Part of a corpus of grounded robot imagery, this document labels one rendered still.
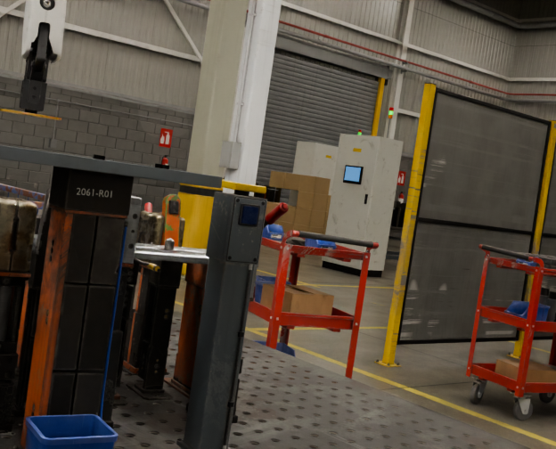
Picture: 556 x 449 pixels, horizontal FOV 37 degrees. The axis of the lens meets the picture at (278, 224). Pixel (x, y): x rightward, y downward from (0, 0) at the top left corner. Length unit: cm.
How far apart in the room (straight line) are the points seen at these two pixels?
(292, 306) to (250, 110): 213
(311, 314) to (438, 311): 266
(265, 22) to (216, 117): 324
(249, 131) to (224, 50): 335
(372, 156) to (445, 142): 570
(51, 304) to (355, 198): 1069
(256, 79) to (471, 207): 196
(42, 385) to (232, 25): 778
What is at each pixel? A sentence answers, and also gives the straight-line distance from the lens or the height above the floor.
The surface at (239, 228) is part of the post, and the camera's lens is 134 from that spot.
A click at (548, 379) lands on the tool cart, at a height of 24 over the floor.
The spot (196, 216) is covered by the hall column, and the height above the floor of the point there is 68.
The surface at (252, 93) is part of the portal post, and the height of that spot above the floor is 173.
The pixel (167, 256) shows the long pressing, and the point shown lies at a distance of 160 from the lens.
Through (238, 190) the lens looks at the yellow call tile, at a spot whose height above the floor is 115.
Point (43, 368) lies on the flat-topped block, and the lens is 127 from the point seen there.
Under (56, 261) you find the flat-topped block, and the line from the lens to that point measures 124.
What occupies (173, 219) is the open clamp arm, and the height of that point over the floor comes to 105.
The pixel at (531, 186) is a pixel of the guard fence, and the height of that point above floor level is 143.
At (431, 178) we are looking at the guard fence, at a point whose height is 135.
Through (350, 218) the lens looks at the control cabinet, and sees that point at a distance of 1187.
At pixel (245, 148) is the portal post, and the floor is 136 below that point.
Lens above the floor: 117
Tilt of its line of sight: 3 degrees down
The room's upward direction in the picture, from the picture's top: 8 degrees clockwise
